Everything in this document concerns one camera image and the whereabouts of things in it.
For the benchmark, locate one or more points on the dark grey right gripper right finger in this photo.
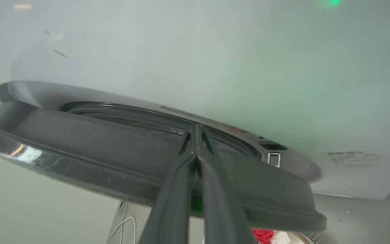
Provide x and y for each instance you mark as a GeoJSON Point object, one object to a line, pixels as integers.
{"type": "Point", "coordinates": [220, 206]}

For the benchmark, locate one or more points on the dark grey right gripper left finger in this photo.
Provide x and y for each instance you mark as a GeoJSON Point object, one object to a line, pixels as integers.
{"type": "Point", "coordinates": [171, 206]}

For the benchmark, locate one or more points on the dark grey washing machine door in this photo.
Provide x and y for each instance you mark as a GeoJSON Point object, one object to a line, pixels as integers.
{"type": "Point", "coordinates": [90, 149]}

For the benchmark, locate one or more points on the white washing machine body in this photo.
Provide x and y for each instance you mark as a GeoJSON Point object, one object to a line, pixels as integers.
{"type": "Point", "coordinates": [215, 61]}

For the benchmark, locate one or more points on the red cloth item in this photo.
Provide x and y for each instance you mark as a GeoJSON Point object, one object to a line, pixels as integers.
{"type": "Point", "coordinates": [262, 235]}

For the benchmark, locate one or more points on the white cloth item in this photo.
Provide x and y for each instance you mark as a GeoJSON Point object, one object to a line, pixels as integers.
{"type": "Point", "coordinates": [281, 238]}

